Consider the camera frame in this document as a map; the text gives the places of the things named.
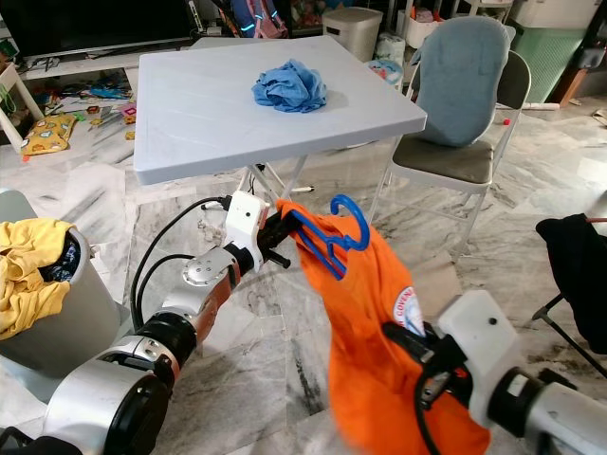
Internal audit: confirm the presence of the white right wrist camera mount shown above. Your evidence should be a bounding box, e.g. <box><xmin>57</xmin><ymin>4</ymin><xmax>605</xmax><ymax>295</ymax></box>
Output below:
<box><xmin>436</xmin><ymin>289</ymin><xmax>527</xmax><ymax>418</ymax></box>

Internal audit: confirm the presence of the grey folding chair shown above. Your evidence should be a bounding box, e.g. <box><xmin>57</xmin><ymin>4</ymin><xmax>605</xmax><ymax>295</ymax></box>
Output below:
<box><xmin>370</xmin><ymin>47</ymin><xmax>532</xmax><ymax>257</ymax></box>

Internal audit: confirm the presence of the grey laundry basket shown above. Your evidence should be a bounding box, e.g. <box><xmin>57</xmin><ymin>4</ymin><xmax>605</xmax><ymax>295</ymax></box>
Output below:
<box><xmin>0</xmin><ymin>190</ymin><xmax>124</xmax><ymax>404</ymax></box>

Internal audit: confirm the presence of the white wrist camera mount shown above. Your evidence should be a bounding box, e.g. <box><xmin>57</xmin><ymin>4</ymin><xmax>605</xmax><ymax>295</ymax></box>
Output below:
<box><xmin>225</xmin><ymin>192</ymin><xmax>271</xmax><ymax>271</ymax></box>
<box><xmin>436</xmin><ymin>289</ymin><xmax>527</xmax><ymax>418</ymax></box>

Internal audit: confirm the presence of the dark patterned garment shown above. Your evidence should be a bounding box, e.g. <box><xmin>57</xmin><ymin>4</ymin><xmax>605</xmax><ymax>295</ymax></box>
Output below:
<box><xmin>53</xmin><ymin>237</ymin><xmax>84</xmax><ymax>283</ymax></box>

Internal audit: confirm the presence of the orange shirt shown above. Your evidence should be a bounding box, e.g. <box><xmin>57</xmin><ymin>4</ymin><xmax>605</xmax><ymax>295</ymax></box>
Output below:
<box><xmin>275</xmin><ymin>197</ymin><xmax>494</xmax><ymax>455</ymax></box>

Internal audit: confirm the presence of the blue chair back cover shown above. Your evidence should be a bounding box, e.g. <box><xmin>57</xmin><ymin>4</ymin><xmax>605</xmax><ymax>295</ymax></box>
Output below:
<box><xmin>415</xmin><ymin>14</ymin><xmax>511</xmax><ymax>148</ymax></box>

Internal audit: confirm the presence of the dark navy garment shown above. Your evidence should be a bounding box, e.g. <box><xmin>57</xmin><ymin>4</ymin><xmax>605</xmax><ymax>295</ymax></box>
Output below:
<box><xmin>536</xmin><ymin>213</ymin><xmax>607</xmax><ymax>352</ymax></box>

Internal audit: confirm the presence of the crumpled blue cloth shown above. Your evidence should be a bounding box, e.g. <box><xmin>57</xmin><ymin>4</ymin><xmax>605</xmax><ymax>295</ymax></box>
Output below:
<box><xmin>251</xmin><ymin>59</ymin><xmax>328</xmax><ymax>114</ymax></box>

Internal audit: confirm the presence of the white tv bench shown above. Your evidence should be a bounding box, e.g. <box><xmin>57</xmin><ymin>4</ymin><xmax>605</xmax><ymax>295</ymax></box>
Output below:
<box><xmin>9</xmin><ymin>47</ymin><xmax>200</xmax><ymax>86</ymax></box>

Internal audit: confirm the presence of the black metal drying rack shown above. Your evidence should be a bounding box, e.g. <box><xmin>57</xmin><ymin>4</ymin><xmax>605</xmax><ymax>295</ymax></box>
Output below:
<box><xmin>522</xmin><ymin>294</ymin><xmax>607</xmax><ymax>380</ymax></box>

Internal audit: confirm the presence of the white folding table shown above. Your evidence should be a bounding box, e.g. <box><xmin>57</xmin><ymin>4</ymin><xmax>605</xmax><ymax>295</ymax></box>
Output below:
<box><xmin>133</xmin><ymin>36</ymin><xmax>428</xmax><ymax>238</ymax></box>

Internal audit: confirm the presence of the yellow toy mat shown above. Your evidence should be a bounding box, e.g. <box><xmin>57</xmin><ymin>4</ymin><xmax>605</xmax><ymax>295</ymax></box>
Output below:
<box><xmin>21</xmin><ymin>116</ymin><xmax>77</xmax><ymax>157</ymax></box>

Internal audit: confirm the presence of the green storage bin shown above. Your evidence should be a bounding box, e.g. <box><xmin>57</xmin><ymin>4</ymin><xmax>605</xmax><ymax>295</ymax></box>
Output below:
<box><xmin>512</xmin><ymin>24</ymin><xmax>584</xmax><ymax>103</ymax></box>

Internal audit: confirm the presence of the yellow shirt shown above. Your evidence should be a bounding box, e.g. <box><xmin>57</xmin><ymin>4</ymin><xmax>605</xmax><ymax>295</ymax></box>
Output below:
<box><xmin>0</xmin><ymin>220</ymin><xmax>79</xmax><ymax>340</ymax></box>

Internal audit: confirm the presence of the blue plastic hanger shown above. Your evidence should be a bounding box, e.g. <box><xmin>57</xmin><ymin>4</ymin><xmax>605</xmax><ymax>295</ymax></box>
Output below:
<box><xmin>289</xmin><ymin>193</ymin><xmax>371</xmax><ymax>281</ymax></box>

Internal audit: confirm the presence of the black television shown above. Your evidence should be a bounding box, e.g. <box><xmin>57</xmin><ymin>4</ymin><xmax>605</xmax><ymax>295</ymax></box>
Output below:
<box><xmin>0</xmin><ymin>0</ymin><xmax>200</xmax><ymax>58</ymax></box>

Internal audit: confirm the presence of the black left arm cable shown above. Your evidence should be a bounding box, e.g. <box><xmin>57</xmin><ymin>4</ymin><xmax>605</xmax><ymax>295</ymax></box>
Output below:
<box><xmin>131</xmin><ymin>196</ymin><xmax>238</xmax><ymax>333</ymax></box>

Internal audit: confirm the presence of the white storage box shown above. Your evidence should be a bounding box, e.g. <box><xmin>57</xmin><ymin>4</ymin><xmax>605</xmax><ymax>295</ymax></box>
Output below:
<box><xmin>507</xmin><ymin>0</ymin><xmax>598</xmax><ymax>29</ymax></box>

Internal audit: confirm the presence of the grey lidded bin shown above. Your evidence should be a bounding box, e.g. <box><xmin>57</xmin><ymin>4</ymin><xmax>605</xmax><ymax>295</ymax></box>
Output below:
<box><xmin>322</xmin><ymin>7</ymin><xmax>383</xmax><ymax>61</ymax></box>

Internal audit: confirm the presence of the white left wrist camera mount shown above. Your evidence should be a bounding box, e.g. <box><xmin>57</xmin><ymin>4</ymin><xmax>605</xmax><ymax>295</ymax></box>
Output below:
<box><xmin>225</xmin><ymin>192</ymin><xmax>271</xmax><ymax>271</ymax></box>

